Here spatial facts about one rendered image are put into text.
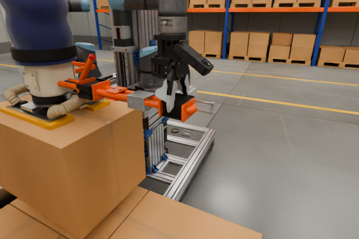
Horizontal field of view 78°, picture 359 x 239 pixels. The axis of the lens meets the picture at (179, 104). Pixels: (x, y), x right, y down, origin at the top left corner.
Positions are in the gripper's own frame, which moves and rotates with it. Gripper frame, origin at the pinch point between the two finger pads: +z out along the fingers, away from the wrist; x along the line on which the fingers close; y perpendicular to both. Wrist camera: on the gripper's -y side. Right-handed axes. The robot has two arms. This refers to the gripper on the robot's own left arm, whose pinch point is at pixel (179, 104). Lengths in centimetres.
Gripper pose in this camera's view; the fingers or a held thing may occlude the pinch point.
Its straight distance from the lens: 66.4
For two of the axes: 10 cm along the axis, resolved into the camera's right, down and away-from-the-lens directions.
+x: -4.8, 3.3, -8.1
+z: 0.0, 9.2, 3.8
